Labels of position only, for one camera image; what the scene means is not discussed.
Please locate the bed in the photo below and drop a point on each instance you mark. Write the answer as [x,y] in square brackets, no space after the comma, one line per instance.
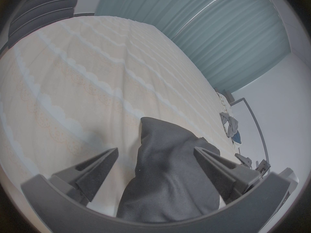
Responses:
[97,81]

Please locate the black chest of drawers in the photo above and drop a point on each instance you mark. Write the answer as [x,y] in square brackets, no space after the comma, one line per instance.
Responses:
[43,13]

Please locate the grey bedside table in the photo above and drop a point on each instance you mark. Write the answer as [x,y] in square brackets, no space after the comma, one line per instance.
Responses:
[227,94]

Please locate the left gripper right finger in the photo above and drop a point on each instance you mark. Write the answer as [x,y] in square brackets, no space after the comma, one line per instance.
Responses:
[226,171]

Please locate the black T-shirt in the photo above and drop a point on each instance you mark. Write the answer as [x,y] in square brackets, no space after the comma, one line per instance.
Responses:
[165,178]

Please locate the pile of clothes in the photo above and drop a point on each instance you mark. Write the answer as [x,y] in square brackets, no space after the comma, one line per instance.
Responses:
[232,127]

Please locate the blue-green curtain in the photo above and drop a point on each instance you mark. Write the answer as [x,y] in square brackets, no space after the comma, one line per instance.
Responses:
[238,40]
[158,6]

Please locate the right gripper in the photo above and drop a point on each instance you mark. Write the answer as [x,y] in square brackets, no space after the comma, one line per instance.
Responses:
[263,167]

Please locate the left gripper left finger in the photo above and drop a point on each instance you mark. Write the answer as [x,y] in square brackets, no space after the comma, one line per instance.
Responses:
[93,176]

